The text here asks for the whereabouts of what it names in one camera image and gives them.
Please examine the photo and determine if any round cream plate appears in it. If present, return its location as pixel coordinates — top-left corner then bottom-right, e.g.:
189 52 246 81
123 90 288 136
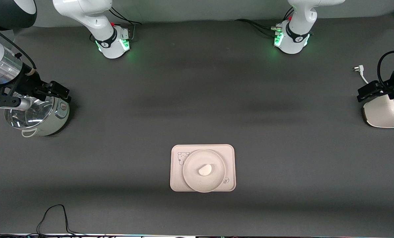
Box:
183 149 226 193

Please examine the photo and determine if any cream tray with rabbit print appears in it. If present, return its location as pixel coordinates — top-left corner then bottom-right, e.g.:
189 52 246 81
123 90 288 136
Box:
170 144 236 192

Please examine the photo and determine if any white toaster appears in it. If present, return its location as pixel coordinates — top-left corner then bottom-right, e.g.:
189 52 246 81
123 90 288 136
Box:
363 94 394 128

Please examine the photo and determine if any silver rice cooker pot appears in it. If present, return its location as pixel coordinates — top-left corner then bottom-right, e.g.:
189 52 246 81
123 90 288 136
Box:
4 96 70 138

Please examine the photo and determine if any glass pot lid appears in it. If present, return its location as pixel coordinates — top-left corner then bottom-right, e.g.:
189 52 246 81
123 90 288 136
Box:
4 99 54 129

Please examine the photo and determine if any black right arm wrist cable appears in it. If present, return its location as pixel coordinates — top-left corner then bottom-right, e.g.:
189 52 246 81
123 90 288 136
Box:
0 20 38 77

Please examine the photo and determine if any white toaster power cord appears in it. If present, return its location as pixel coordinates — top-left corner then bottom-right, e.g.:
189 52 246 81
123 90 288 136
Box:
353 65 371 85

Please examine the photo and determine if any black arm base cable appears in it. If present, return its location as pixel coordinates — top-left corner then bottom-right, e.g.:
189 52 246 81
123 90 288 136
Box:
235 7 295 37
107 7 142 41

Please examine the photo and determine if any black looped table cable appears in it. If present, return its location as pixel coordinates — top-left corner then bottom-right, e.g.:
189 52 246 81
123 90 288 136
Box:
37 204 85 237

